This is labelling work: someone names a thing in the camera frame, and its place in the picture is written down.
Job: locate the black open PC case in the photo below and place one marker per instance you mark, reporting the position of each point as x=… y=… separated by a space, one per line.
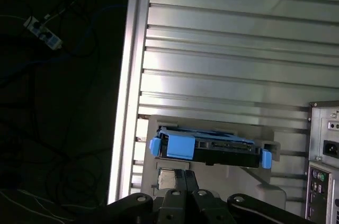
x=316 y=134

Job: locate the grey parts rack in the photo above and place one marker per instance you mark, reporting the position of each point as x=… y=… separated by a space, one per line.
x=225 y=181

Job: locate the grey power supply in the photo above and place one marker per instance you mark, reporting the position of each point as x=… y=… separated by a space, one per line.
x=331 y=134

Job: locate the white power strip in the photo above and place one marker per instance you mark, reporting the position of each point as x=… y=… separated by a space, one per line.
x=50 y=40

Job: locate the hard disk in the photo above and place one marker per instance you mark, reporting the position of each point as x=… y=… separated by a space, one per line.
x=182 y=144

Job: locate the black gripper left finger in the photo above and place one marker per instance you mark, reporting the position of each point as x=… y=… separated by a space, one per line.
x=172 y=208

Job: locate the silver CPU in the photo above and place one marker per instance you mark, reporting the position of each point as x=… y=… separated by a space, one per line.
x=167 y=179

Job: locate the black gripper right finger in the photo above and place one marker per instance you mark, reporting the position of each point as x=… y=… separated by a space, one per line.
x=204 y=208

